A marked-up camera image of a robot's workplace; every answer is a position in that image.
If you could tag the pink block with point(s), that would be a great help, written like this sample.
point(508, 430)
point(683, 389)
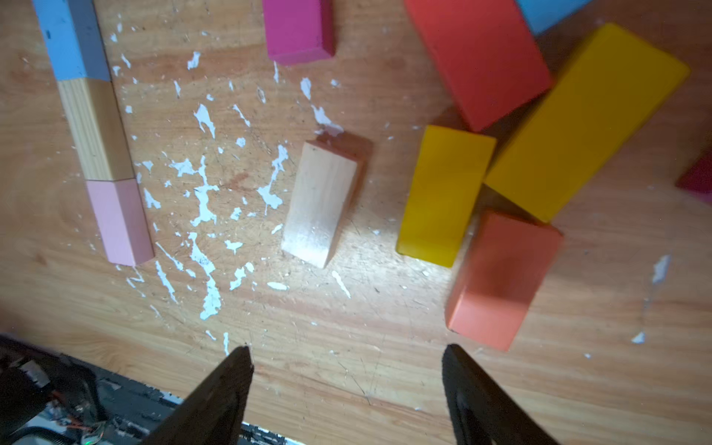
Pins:
point(121, 221)

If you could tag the yellow block lower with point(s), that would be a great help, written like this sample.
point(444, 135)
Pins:
point(448, 176)

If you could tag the natural wood block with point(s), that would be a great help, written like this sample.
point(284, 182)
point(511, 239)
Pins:
point(322, 190)
point(96, 125)

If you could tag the yellow block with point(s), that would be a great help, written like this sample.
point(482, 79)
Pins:
point(448, 176)
point(613, 83)

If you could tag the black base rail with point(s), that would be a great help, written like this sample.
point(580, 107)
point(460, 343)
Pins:
point(60, 400)

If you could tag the red block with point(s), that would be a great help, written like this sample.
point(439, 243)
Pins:
point(485, 54)

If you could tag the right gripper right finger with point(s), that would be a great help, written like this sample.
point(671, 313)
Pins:
point(480, 410)

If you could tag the yellow block upper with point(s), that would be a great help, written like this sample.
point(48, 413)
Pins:
point(613, 83)

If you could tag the magenta block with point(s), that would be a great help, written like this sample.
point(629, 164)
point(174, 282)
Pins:
point(299, 31)
point(696, 181)

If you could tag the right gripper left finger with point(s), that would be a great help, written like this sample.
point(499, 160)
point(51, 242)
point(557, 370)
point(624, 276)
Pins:
point(213, 413)

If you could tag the light blue block upper right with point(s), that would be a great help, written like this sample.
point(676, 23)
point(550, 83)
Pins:
point(541, 15)

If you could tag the orange block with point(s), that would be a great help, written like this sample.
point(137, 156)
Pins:
point(500, 276)

